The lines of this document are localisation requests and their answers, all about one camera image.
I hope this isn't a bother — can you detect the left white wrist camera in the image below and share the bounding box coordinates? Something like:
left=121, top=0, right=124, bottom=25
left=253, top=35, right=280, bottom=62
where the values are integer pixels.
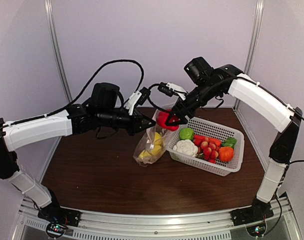
left=124, top=87, right=151, bottom=116

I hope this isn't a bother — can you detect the red bell pepper toy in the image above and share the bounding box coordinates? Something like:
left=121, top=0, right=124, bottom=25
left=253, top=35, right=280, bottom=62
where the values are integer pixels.
left=156, top=111, right=179, bottom=132

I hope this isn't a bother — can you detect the left aluminium frame post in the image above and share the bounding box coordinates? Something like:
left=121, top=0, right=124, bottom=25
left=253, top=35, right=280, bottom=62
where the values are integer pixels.
left=43, top=0, right=76, bottom=112

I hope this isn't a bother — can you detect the black cable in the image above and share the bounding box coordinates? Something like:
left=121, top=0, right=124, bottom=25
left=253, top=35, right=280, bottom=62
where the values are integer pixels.
left=0, top=59, right=145, bottom=141
left=145, top=83, right=225, bottom=113

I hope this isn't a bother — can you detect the right aluminium frame post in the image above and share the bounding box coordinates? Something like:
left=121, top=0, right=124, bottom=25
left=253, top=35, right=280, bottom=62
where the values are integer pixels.
left=244, top=0, right=265, bottom=75

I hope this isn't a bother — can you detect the yellow lemon toy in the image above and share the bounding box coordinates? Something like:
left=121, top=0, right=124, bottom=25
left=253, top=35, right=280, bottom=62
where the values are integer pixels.
left=152, top=132, right=163, bottom=151

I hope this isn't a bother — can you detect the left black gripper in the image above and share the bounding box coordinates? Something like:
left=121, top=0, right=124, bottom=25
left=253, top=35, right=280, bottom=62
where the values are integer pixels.
left=97, top=107, right=156, bottom=136

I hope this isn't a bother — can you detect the red lychee bunch toy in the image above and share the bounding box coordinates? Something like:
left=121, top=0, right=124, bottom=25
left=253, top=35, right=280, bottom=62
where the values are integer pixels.
left=193, top=139, right=220, bottom=164

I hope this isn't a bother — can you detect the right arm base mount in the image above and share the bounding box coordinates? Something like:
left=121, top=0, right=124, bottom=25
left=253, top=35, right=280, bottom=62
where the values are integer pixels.
left=230, top=206, right=274, bottom=238

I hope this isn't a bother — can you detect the right black cable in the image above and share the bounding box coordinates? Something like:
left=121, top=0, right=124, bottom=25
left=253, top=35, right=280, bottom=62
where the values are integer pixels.
left=145, top=83, right=225, bottom=113

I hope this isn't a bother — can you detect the orange carrot toy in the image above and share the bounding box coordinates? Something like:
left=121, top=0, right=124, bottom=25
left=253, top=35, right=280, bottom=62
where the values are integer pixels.
left=194, top=134, right=222, bottom=147

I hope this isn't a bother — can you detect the left black cable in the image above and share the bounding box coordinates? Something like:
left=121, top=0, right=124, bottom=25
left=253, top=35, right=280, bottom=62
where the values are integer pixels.
left=0, top=59, right=145, bottom=141

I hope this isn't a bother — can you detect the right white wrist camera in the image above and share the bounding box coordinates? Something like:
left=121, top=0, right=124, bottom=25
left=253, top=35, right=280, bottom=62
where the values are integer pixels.
left=158, top=82, right=187, bottom=101

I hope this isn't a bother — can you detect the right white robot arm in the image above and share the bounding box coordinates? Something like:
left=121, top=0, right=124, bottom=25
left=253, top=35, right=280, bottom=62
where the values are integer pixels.
left=165, top=57, right=304, bottom=221

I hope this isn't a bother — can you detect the aluminium frame post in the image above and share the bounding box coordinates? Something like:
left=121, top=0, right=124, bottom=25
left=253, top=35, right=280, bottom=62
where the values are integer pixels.
left=244, top=0, right=265, bottom=75
left=43, top=0, right=76, bottom=112

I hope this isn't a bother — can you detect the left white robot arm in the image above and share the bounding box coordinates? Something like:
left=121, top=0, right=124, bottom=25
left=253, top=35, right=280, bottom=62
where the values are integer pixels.
left=0, top=83, right=155, bottom=222

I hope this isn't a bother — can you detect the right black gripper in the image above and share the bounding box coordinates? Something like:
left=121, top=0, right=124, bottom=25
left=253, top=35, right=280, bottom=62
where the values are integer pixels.
left=165, top=81, right=221, bottom=125

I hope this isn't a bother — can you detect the clear dotted zip bag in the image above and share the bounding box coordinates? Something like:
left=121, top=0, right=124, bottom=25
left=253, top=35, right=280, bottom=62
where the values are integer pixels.
left=133, top=110, right=179, bottom=167

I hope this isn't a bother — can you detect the green apple toy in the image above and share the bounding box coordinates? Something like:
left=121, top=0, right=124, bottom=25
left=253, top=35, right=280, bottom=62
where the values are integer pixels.
left=179, top=127, right=194, bottom=141

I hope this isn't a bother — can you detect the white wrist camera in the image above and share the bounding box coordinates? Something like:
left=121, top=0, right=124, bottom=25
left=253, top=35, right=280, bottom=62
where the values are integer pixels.
left=158, top=82, right=187, bottom=101
left=124, top=87, right=151, bottom=116

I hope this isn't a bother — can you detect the curved aluminium front rail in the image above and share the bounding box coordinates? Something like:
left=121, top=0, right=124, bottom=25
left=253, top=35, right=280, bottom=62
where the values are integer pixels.
left=15, top=192, right=301, bottom=240

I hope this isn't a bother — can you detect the white plastic basket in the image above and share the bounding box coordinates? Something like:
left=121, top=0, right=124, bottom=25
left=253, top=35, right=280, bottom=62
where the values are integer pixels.
left=167, top=117, right=245, bottom=176

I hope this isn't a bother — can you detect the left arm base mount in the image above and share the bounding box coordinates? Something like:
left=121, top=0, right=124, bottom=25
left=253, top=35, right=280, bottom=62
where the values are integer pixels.
left=35, top=206, right=81, bottom=239

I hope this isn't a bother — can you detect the white cauliflower toy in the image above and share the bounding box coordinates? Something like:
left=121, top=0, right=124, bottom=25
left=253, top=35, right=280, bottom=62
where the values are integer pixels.
left=173, top=139, right=198, bottom=157

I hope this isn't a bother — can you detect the green leafy vegetable toy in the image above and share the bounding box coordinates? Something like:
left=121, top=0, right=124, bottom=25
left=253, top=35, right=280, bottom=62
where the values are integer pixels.
left=221, top=137, right=237, bottom=149

